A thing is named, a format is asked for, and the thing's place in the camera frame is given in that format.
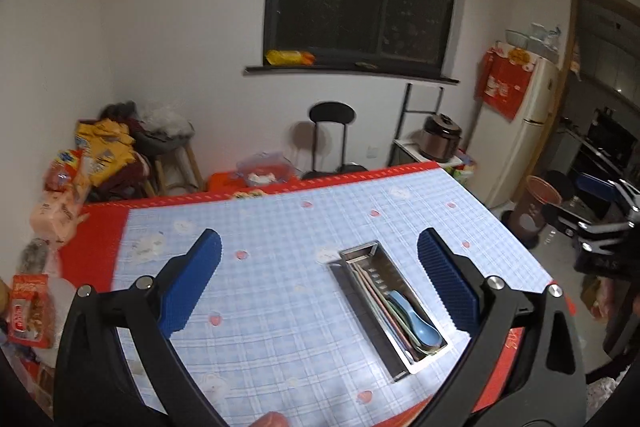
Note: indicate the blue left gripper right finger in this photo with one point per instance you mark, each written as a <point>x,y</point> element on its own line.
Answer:
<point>454,279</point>

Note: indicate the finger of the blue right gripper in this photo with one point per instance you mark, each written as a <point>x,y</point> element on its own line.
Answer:
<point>595,191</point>

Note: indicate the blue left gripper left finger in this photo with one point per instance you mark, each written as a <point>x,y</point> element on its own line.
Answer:
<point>183,280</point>

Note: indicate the blue spoon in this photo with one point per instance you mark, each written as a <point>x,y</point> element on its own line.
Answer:
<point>425,332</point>

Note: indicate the pink chopstick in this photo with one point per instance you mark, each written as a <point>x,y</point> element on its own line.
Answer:
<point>366,279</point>

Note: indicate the green chopstick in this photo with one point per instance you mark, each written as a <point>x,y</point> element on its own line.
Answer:
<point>378,283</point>

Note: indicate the green spoon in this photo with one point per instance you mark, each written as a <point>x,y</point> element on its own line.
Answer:
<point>407,330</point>

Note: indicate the brown trash bin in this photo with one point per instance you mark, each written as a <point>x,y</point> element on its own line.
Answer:
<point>526,220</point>

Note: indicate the stainless steel utensil tray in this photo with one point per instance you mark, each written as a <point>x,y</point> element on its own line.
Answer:
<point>373,255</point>

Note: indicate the white refrigerator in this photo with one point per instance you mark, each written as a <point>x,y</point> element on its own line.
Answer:
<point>502,149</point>

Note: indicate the blue plaid table mat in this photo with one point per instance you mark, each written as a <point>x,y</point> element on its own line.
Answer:
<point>279,326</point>

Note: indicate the red cloth on refrigerator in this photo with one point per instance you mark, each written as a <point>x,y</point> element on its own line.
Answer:
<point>505,74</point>

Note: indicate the clear plastic container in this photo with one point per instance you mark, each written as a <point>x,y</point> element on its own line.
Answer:
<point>263,169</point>

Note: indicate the wooden stool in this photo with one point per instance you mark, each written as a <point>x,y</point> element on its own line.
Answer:
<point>172,160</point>

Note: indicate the red snack packet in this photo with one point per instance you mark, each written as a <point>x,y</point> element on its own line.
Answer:
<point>31,311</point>

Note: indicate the brown rice cooker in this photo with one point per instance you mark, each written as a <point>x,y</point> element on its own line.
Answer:
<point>439,138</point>

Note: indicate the black metal rack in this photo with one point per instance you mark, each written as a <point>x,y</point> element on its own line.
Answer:
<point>418,101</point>

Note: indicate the yellow snack bags pile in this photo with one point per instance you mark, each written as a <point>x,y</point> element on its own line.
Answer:
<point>115,164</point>

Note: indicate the black round-back chair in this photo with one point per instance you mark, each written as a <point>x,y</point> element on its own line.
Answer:
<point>330,124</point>

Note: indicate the yellow snack bag on sill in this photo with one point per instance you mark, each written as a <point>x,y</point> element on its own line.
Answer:
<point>289,58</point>

